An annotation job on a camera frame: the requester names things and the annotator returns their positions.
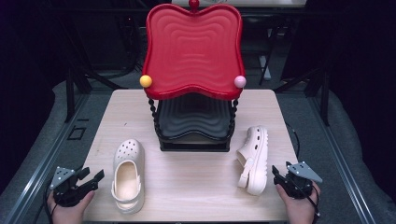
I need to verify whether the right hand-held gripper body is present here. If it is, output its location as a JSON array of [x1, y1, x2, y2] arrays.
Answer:
[[281, 161, 323, 200]]

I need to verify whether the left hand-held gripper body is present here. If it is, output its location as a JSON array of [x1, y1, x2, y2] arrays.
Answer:
[[49, 166, 94, 208]]

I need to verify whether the cream clog shoe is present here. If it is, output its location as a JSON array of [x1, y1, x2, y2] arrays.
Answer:
[[235, 125, 269, 197], [110, 138, 146, 215]]

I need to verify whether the red and black shoe rack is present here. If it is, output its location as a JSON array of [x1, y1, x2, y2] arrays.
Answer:
[[139, 0, 248, 153]]

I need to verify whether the person's left hand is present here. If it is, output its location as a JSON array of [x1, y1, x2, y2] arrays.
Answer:
[[46, 189, 96, 224]]

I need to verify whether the person's right hand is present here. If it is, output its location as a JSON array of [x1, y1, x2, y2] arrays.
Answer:
[[275, 182, 321, 224]]

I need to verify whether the black metal stand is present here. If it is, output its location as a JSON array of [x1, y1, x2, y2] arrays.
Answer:
[[274, 64, 332, 127], [64, 64, 127, 123]]

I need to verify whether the white stand leg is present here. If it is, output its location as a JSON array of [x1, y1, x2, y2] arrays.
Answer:
[[259, 55, 273, 87]]

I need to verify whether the white table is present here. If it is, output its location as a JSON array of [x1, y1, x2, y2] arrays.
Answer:
[[171, 0, 307, 9]]

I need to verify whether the right hand-held gripper cable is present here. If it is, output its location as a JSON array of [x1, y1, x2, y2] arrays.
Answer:
[[306, 186, 321, 218]]

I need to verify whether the black cable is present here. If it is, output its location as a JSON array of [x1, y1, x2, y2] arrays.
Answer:
[[285, 121, 302, 161]]

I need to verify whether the metal floor rail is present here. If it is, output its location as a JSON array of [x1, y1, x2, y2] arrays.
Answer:
[[4, 92, 92, 224], [306, 92, 376, 224]]

